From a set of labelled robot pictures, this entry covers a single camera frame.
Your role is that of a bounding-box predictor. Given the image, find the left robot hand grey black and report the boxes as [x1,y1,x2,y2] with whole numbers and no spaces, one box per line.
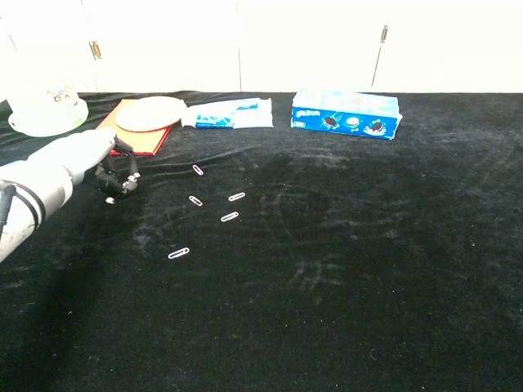
[71,127,142,200]

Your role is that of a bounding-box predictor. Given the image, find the silver magnetic bead stick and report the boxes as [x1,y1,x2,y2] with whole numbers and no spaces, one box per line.
[105,171,142,204]

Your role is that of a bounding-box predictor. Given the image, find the red flat board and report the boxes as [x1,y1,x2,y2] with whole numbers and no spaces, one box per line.
[96,99,173,157]

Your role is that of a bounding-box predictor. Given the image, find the white printed cup on saucer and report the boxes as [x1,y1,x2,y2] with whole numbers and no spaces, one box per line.
[7,81,90,138]

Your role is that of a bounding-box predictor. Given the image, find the white round plate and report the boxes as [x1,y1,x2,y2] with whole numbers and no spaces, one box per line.
[114,96,188,133]

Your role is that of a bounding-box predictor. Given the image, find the black velvet table cloth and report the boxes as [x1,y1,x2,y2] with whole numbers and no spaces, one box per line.
[0,90,523,392]

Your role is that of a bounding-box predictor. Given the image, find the blue cookie box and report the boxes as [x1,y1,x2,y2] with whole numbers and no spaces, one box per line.
[290,88,404,141]

